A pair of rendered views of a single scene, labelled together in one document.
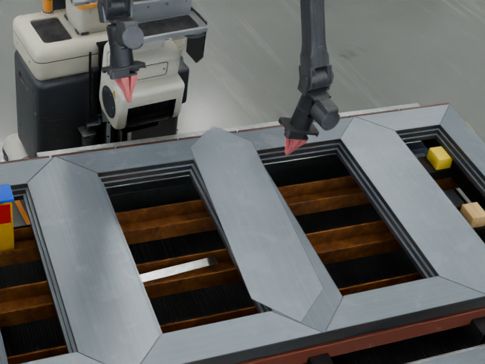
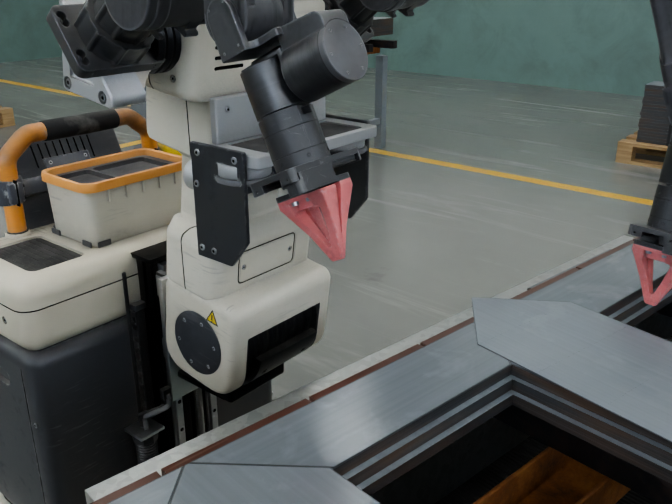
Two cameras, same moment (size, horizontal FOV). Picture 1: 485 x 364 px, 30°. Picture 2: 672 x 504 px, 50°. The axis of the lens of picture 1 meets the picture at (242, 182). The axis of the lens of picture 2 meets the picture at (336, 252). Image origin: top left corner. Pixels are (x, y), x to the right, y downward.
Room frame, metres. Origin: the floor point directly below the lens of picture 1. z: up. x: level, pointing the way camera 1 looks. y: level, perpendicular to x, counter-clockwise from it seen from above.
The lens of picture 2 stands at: (1.29, 0.51, 1.26)
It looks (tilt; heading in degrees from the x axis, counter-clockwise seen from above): 22 degrees down; 344
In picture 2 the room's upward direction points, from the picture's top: straight up
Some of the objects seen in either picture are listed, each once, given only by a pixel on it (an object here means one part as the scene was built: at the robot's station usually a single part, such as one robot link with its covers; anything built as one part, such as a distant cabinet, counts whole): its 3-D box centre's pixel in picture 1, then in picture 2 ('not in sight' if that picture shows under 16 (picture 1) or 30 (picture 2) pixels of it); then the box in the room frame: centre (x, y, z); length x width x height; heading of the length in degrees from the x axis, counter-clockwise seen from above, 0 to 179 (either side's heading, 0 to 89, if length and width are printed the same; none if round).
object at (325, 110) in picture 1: (322, 99); not in sight; (1.99, -0.17, 1.06); 0.12 x 0.09 x 0.12; 36
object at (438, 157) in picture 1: (439, 157); not in sight; (2.18, -0.57, 0.79); 0.06 x 0.05 x 0.04; 27
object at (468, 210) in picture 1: (473, 214); not in sight; (1.94, -0.64, 0.79); 0.06 x 0.05 x 0.04; 27
